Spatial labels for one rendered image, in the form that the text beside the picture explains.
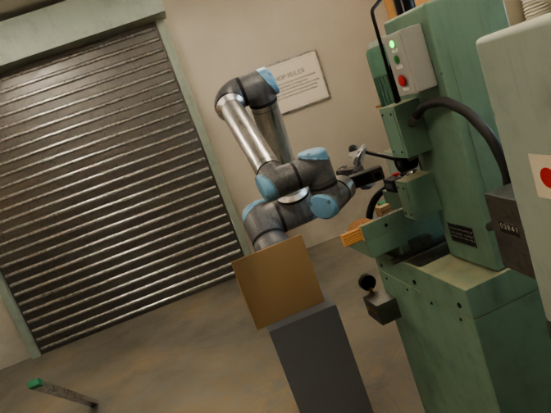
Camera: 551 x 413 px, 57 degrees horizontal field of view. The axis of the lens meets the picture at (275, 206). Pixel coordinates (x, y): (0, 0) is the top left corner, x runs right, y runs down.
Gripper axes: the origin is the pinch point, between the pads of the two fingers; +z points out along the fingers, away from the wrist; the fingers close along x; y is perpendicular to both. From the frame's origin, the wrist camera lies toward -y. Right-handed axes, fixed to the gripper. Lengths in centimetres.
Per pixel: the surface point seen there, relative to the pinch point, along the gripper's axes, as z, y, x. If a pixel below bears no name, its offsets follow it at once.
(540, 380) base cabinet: -38, -52, 56
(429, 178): -24.6, -28.5, -1.9
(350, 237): -28.6, -0.1, 14.5
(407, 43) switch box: -34, -34, -42
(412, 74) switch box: -35, -34, -34
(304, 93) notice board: 240, 164, 8
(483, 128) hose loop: -46, -51, -21
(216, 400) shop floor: -15, 118, 120
